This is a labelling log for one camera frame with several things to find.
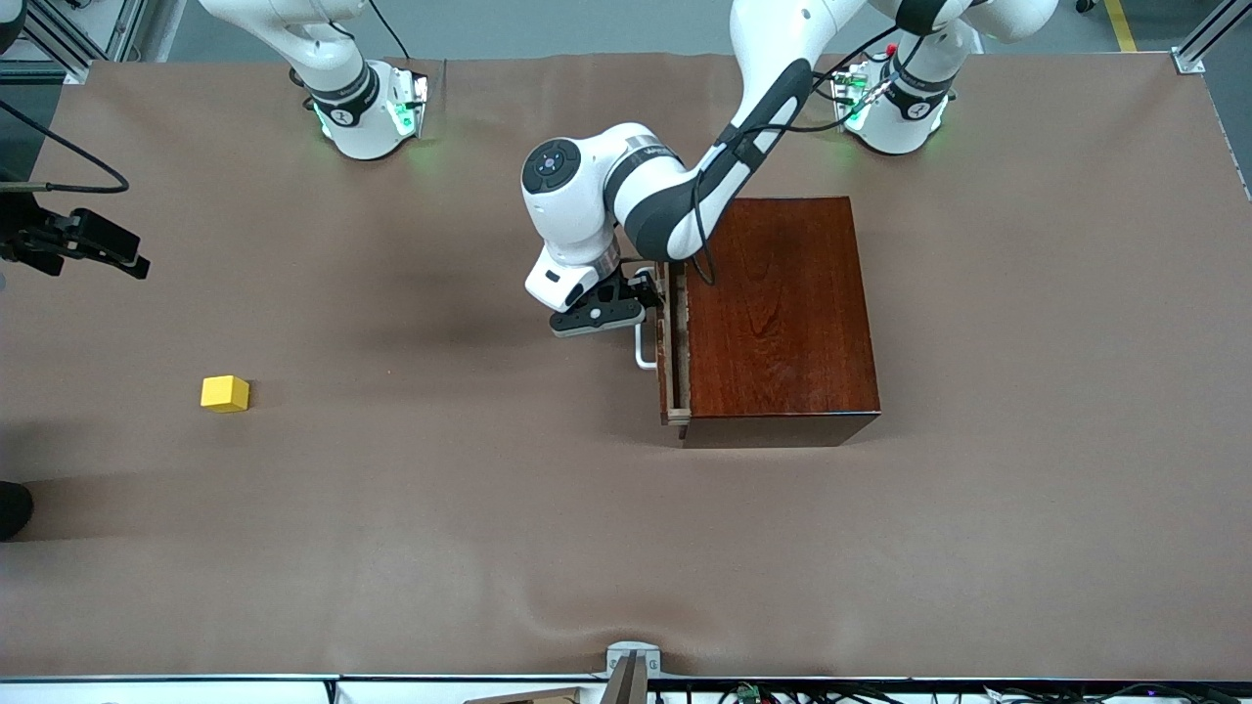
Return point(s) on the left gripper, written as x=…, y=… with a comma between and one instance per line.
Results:
x=620, y=289

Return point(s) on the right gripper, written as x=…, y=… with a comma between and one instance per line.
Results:
x=22, y=239

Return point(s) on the wooden drawer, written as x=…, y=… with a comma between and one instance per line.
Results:
x=666, y=372

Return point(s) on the yellow block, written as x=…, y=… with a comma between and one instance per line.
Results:
x=225, y=393

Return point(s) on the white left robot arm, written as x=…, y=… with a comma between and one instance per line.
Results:
x=577, y=196

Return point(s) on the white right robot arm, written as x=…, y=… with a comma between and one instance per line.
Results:
x=342, y=108

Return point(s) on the dark brown wooden cabinet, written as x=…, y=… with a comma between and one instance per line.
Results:
x=782, y=323

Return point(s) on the black round object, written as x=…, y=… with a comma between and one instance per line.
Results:
x=12, y=510

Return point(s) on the brown table mat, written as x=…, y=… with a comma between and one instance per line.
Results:
x=391, y=538

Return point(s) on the brown cardboard piece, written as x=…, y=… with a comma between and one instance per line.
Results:
x=533, y=697

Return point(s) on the aluminium frame profile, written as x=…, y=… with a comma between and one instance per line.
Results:
x=1198, y=54
x=88, y=34

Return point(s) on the grey metal bracket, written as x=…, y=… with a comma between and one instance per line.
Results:
x=633, y=653

